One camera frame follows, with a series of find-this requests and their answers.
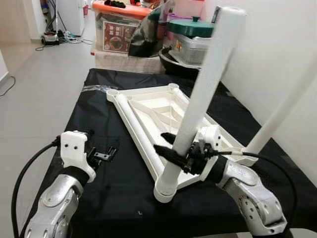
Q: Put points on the storage box with orange lid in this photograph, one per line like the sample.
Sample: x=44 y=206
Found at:
x=119 y=9

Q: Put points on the black tablecloth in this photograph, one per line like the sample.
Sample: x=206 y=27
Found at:
x=99 y=198

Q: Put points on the clear plastic lidded container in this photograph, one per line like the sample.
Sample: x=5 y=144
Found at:
x=190 y=49

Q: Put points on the white household appliance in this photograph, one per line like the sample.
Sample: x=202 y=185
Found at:
x=69 y=15

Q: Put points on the black wok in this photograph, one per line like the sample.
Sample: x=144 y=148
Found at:
x=171 y=62

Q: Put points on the white plastic table leg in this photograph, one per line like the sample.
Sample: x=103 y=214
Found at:
x=277 y=114
x=208 y=84
x=138 y=134

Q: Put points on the clear tape strip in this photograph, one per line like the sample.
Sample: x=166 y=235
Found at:
x=96 y=88

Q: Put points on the green pot lid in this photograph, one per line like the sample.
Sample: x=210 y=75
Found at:
x=190 y=29

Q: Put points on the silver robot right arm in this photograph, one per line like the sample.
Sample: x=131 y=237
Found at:
x=252 y=198

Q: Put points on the dark picture frame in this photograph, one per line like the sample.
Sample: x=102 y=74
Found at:
x=217 y=15

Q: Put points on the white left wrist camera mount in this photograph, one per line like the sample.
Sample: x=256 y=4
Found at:
x=74 y=148

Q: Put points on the small vacuum cleaner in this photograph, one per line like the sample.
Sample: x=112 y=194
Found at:
x=49 y=38

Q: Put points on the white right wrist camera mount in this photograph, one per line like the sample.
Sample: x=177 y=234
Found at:
x=210 y=134

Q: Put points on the white plastic table top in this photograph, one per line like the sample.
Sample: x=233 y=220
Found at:
x=143 y=91

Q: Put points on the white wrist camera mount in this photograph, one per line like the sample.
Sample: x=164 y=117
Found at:
x=210 y=134
x=74 y=148

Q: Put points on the black shiny bag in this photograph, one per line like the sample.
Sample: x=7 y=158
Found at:
x=148 y=34

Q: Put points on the beige cloth covered bench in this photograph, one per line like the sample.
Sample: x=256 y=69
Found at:
x=124 y=62

